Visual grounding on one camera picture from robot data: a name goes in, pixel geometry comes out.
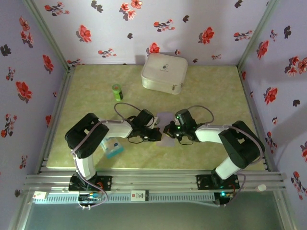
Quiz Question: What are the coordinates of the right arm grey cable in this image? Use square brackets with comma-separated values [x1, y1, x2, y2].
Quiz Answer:
[188, 104, 264, 208]

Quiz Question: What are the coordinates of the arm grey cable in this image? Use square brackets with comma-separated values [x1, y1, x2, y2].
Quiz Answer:
[71, 102, 142, 210]
[188, 104, 264, 208]

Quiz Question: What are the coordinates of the blue wet wipes pack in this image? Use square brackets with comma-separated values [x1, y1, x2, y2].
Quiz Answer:
[100, 138, 125, 160]

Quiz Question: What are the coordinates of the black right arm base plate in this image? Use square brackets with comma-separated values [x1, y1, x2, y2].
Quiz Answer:
[196, 174, 240, 190]

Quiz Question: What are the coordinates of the green bottle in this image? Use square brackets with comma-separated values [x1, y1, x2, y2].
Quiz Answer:
[111, 83, 124, 102]

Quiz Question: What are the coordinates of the aluminium frame leg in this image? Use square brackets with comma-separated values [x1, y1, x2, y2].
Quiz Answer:
[272, 190, 297, 230]
[8, 190, 33, 230]

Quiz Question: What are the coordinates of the left arm grey cable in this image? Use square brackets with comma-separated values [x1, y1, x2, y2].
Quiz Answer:
[71, 102, 142, 210]

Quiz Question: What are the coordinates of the aluminium table edge rail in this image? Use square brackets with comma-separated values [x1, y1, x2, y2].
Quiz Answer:
[236, 66, 277, 172]
[35, 66, 77, 173]

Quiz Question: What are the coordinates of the white label card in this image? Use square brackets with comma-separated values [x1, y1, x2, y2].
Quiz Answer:
[130, 190, 149, 201]

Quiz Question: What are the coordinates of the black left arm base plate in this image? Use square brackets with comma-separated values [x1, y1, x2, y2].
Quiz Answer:
[69, 176, 113, 192]

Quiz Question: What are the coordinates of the grey slotted cable duct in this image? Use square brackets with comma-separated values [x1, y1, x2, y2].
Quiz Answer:
[32, 191, 215, 204]

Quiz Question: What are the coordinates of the white zip case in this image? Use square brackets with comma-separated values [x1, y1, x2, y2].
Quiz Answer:
[141, 52, 189, 95]

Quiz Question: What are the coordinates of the long aluminium frame rail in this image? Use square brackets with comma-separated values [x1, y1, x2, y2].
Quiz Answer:
[24, 169, 287, 192]

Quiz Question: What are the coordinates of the aluminium corner post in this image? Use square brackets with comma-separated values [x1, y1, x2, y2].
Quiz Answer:
[236, 0, 282, 70]
[23, 0, 74, 72]

